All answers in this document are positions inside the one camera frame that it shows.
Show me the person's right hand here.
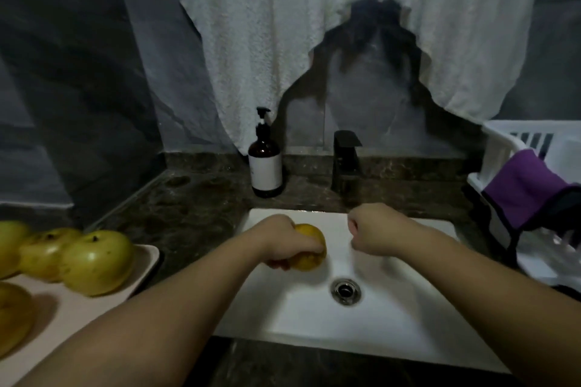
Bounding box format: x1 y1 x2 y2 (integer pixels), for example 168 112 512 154
347 203 424 259

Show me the person's left hand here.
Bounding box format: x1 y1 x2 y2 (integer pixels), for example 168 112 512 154
247 213 326 267

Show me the black faucet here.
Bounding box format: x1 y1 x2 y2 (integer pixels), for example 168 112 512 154
331 130 363 197

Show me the dark soap pump bottle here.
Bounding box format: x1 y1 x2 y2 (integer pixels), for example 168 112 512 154
247 106 285 199

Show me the purple cloth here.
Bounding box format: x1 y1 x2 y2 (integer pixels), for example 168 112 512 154
482 148 581 231

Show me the beige plastic tray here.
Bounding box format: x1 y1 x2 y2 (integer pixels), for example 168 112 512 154
0 243 162 387

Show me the person's left forearm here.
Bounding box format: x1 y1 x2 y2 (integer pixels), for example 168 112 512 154
13 235 269 387

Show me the person's right forearm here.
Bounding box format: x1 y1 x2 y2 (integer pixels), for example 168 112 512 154
404 226 581 387

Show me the metal sink drain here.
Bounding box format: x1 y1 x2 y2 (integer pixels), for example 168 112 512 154
329 277 363 306

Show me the white sink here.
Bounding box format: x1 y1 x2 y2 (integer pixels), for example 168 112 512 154
213 208 510 374

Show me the white plastic basket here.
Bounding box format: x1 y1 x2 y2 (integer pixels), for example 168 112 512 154
467 119 581 291

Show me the white hanging towel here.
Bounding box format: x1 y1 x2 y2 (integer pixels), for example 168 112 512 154
156 0 555 155

